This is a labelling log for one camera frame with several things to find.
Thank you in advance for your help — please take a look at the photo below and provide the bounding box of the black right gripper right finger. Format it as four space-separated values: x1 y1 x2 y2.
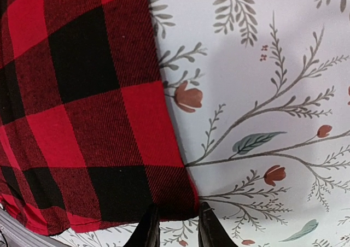
198 202 238 247

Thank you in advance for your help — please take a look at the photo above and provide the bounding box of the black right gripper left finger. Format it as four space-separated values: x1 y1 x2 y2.
124 204 160 247

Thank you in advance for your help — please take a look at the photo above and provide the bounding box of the red black plaid shirt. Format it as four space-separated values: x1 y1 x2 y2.
1 0 199 236

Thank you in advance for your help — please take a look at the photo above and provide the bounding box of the floral patterned table mat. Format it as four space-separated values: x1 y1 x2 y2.
68 0 349 246

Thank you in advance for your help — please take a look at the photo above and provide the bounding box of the aluminium front rail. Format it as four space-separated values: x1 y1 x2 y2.
1 205 67 247

